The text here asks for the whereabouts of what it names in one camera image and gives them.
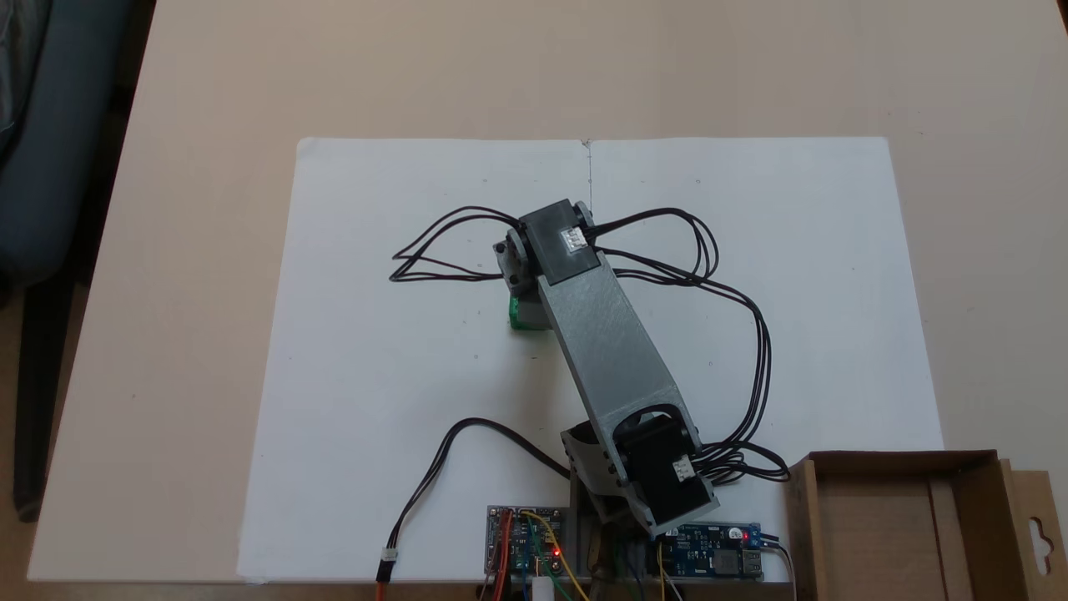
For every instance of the brown cardboard box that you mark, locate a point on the brown cardboard box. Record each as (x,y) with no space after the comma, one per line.
(884,534)

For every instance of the blue power converter board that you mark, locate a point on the blue power converter board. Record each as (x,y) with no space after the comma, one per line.
(709,555)

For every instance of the green dice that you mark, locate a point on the green dice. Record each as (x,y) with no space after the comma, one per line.
(524,320)

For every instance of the white plastic plug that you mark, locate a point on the white plastic plug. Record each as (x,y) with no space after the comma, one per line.
(543,589)

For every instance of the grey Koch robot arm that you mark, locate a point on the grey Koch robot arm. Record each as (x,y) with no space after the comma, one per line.
(609,351)

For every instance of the grey motor controller board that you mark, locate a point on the grey motor controller board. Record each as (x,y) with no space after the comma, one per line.
(521,542)

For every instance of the blue grey office chair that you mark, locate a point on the blue grey office chair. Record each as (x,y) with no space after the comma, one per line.
(58,133)

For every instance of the white paper sheet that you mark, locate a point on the white paper sheet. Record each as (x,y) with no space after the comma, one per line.
(375,351)
(801,351)

